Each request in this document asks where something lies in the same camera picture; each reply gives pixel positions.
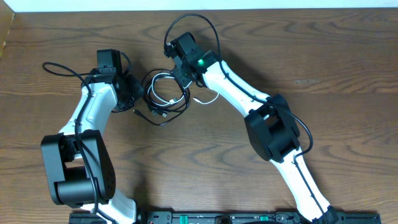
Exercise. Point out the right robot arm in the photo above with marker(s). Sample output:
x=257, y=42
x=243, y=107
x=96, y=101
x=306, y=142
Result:
x=273, y=130

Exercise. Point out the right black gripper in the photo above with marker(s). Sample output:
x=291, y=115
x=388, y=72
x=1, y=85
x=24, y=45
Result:
x=181, y=79

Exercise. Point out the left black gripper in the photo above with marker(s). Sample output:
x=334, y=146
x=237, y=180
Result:
x=139, y=90

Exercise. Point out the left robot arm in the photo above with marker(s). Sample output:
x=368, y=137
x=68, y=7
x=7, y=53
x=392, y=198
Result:
x=77, y=164

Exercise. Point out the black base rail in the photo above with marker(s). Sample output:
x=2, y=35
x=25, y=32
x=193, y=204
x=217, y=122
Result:
x=276, y=217

